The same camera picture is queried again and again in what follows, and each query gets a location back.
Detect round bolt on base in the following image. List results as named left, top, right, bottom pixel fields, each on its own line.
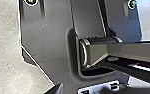
left=127, top=0, right=138, bottom=10
left=23, top=0, right=39, bottom=6

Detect black robot bar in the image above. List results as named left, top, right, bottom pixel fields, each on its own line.
left=102, top=59, right=150, bottom=84

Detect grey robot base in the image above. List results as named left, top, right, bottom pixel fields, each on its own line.
left=17, top=0, right=144, bottom=94

